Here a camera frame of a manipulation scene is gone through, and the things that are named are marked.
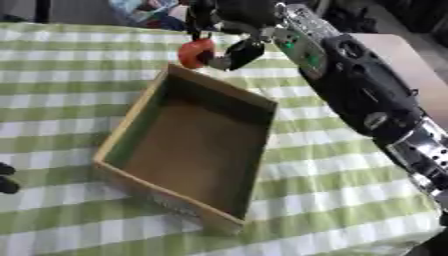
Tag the pile of colourful items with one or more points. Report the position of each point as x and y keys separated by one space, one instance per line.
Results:
x=150 y=12

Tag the red toy apple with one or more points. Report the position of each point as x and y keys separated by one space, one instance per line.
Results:
x=191 y=53

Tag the black pole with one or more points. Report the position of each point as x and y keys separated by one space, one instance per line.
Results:
x=42 y=10

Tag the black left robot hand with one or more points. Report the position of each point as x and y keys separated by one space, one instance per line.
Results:
x=7 y=178

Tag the silver and black right robot arm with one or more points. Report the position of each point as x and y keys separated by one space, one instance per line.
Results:
x=350 y=76

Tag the tan cardboard box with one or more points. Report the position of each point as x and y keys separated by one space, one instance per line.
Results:
x=186 y=146

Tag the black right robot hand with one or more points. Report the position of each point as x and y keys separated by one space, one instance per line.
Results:
x=244 y=15

